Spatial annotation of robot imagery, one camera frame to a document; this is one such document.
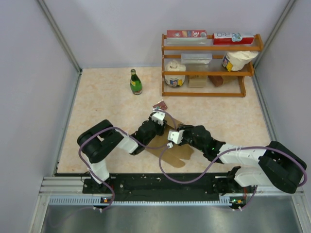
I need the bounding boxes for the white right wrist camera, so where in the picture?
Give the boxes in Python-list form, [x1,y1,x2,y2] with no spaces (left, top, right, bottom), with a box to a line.
[167,130,184,149]

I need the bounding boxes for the brown red block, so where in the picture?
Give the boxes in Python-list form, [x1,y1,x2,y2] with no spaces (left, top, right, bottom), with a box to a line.
[208,75,224,87]

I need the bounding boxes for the red white wrap box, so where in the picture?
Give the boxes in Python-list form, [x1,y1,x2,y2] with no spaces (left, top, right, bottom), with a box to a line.
[212,33,254,45]

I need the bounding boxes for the white bag left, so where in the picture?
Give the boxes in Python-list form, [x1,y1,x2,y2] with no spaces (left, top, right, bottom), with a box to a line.
[165,60,186,87]

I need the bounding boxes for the green glass bottle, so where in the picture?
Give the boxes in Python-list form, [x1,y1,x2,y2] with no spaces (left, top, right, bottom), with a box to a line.
[130,69,142,95]

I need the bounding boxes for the small red packet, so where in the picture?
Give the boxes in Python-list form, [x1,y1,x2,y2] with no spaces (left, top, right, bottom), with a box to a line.
[153,100,168,111]

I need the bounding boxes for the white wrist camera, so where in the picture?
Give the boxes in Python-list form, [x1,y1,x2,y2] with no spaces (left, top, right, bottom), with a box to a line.
[167,130,184,149]
[150,108,166,126]

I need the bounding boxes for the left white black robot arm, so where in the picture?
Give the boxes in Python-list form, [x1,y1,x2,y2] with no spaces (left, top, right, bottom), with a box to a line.
[77,117,167,193]

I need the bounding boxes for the large white flour bag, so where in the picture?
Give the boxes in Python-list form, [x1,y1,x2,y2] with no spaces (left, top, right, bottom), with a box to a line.
[222,51,259,72]

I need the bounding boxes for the wooden shelf rack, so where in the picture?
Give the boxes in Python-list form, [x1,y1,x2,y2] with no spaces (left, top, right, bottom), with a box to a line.
[161,34,264,98]

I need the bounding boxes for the tan block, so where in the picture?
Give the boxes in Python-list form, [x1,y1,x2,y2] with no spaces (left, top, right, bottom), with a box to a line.
[188,75,207,88]

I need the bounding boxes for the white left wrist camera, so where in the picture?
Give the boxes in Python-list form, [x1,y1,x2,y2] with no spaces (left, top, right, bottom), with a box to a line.
[150,108,166,126]

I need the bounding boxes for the red foil box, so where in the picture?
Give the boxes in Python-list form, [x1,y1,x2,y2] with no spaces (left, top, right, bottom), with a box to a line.
[166,30,207,39]

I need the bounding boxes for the brown cardboard box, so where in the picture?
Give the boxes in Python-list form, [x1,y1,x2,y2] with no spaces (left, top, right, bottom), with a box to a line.
[146,116,194,168]

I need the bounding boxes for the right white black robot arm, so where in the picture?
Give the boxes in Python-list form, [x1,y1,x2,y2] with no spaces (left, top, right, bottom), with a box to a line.
[177,124,307,194]

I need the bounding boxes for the silver foil box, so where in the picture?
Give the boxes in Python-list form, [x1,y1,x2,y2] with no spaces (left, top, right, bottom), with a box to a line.
[181,53,213,65]

